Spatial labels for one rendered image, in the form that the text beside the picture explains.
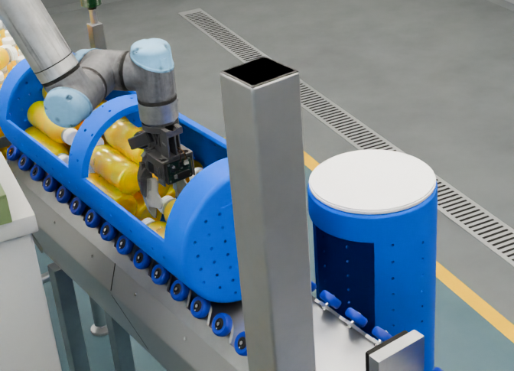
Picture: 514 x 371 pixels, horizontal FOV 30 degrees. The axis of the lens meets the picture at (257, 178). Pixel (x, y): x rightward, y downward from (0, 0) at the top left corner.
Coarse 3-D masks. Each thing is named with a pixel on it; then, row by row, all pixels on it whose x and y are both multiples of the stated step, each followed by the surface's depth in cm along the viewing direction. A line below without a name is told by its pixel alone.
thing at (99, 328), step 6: (42, 276) 316; (48, 276) 317; (90, 300) 332; (96, 306) 333; (96, 312) 334; (102, 312) 335; (96, 318) 335; (102, 318) 336; (96, 324) 337; (102, 324) 337; (96, 330) 338; (102, 330) 338
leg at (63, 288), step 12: (48, 264) 265; (60, 276) 263; (60, 288) 265; (72, 288) 267; (60, 300) 266; (72, 300) 269; (60, 312) 270; (72, 312) 270; (60, 324) 274; (72, 324) 272; (72, 336) 273; (72, 348) 275; (84, 348) 277; (72, 360) 277; (84, 360) 279
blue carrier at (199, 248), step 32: (0, 96) 236; (32, 96) 242; (128, 96) 210; (96, 128) 203; (192, 128) 197; (32, 160) 233; (224, 160) 180; (96, 192) 200; (192, 192) 176; (224, 192) 176; (128, 224) 191; (192, 224) 174; (224, 224) 178; (160, 256) 184; (192, 256) 176; (224, 256) 181; (192, 288) 180; (224, 288) 184
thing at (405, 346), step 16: (400, 336) 156; (416, 336) 155; (368, 352) 153; (384, 352) 152; (400, 352) 152; (416, 352) 155; (368, 368) 154; (384, 368) 151; (400, 368) 154; (416, 368) 157
